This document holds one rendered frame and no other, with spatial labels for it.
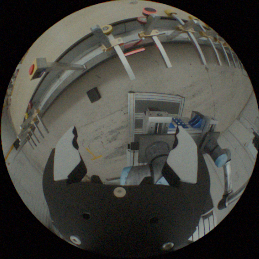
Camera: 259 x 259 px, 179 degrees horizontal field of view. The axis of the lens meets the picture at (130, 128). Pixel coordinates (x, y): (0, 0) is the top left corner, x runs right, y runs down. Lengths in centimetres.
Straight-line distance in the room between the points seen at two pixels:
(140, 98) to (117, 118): 55
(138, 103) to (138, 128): 38
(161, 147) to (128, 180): 23
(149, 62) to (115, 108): 91
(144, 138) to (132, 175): 20
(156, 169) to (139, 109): 100
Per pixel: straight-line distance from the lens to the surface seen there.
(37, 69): 40
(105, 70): 147
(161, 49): 63
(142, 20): 69
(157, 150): 48
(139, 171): 41
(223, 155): 74
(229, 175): 88
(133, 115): 131
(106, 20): 72
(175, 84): 161
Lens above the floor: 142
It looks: 59 degrees down
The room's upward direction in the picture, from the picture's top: 178 degrees clockwise
